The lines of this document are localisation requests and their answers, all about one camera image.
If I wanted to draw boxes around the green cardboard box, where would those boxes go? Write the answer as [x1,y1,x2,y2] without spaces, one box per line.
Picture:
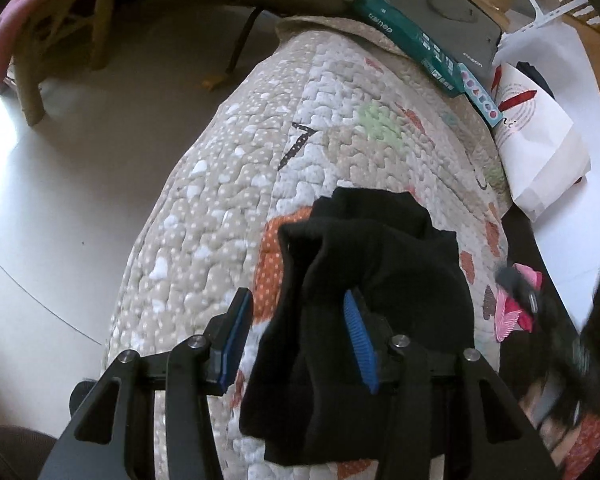
[351,0,468,98]

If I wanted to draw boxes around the brown rounded stool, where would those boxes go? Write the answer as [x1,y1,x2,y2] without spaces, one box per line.
[0,422,56,480]

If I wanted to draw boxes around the red patterned cloth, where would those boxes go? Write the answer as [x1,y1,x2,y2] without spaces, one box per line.
[562,412,600,480]

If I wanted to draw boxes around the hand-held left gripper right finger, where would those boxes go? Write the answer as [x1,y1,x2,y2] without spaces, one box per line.
[343,289,562,480]

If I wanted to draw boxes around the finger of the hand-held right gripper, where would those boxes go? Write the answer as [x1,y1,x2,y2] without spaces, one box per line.
[497,265,548,321]

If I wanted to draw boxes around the white paper bag red print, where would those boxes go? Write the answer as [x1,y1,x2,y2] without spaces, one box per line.
[491,62,592,222]

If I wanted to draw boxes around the pink seat cushion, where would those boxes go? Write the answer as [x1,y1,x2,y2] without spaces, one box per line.
[0,0,73,95]

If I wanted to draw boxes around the black pants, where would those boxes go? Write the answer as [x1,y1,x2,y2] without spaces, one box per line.
[239,186,477,465]

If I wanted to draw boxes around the quilted patchwork blanket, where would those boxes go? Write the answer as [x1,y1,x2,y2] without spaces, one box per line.
[100,15,515,480]

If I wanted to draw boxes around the wooden chair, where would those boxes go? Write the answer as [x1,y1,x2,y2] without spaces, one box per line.
[7,0,123,127]

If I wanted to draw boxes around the white metal shelf rack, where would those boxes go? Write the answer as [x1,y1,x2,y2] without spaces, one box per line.
[425,0,600,43]

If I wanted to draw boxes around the grey laptop bag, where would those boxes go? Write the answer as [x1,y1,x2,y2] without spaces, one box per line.
[389,0,503,77]

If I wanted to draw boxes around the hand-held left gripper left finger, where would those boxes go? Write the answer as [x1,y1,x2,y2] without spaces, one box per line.
[40,287,254,480]

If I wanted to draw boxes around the light blue box coloured shapes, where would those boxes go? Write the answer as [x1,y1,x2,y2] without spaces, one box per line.
[457,62,505,130]

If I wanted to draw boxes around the dark brown cloth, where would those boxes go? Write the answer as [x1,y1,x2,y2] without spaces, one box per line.
[497,207,596,401]

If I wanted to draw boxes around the pink striped cloth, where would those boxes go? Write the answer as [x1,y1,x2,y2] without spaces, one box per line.
[492,262,546,343]

